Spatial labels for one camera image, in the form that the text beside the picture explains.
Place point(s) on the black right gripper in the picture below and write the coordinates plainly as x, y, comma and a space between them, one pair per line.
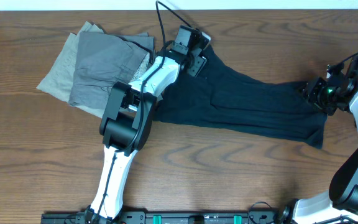
311, 90

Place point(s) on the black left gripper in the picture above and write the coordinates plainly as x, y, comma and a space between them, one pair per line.
199, 64

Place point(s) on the black t-shirt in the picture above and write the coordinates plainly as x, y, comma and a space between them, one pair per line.
220, 97

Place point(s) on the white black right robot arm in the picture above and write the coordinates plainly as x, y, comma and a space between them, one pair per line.
339, 204

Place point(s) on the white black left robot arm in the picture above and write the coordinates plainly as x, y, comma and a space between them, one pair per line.
127, 118

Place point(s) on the folded dark grey shorts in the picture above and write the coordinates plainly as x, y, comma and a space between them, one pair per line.
104, 59

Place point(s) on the folded beige shorts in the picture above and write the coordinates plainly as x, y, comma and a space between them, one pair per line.
72, 85

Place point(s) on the green rail clamp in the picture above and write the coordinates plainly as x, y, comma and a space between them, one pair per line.
237, 219
157, 219

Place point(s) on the black aluminium mounting rail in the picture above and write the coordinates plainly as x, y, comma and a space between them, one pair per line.
167, 218

